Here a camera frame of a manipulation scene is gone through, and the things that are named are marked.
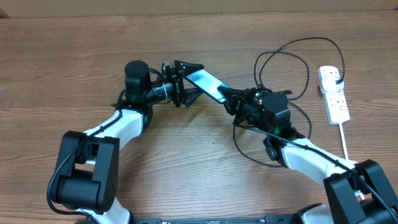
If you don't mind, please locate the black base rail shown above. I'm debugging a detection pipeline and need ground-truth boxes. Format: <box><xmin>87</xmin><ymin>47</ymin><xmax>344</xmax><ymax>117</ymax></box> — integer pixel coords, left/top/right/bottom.
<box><xmin>132</xmin><ymin>214</ymin><xmax>300</xmax><ymax>224</ymax></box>

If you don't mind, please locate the black USB charging cable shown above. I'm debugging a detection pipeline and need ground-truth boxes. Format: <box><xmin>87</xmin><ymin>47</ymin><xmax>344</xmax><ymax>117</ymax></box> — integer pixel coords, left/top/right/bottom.
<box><xmin>233</xmin><ymin>37</ymin><xmax>346</xmax><ymax>169</ymax></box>

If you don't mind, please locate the white charger plug adapter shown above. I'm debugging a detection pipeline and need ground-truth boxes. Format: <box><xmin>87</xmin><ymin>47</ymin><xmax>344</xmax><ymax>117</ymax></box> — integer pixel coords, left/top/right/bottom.
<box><xmin>320</xmin><ymin>75</ymin><xmax>345</xmax><ymax>94</ymax></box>

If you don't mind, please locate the blue Samsung Galaxy smartphone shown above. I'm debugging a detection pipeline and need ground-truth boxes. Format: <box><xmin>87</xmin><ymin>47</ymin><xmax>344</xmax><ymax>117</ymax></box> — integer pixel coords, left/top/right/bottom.
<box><xmin>185</xmin><ymin>69</ymin><xmax>229</xmax><ymax>104</ymax></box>

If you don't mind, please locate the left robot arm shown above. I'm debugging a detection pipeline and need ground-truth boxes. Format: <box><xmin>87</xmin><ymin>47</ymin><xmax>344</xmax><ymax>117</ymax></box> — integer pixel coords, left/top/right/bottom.
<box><xmin>47</xmin><ymin>60</ymin><xmax>204</xmax><ymax>223</ymax></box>

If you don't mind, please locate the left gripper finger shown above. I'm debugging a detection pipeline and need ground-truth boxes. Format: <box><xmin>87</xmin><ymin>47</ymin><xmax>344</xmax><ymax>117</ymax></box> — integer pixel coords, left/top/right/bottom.
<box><xmin>178</xmin><ymin>61</ymin><xmax>205</xmax><ymax>77</ymax></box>
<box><xmin>184</xmin><ymin>88</ymin><xmax>203</xmax><ymax>107</ymax></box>

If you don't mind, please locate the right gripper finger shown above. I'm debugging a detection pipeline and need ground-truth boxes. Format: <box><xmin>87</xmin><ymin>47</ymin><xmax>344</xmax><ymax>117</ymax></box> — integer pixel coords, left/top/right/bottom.
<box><xmin>218</xmin><ymin>86</ymin><xmax>244</xmax><ymax>100</ymax></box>
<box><xmin>223</xmin><ymin>100</ymin><xmax>237</xmax><ymax>116</ymax></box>

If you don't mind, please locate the white power strip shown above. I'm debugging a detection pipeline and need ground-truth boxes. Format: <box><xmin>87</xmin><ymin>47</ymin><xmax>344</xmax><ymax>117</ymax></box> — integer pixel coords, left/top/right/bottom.
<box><xmin>317</xmin><ymin>65</ymin><xmax>351</xmax><ymax>126</ymax></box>

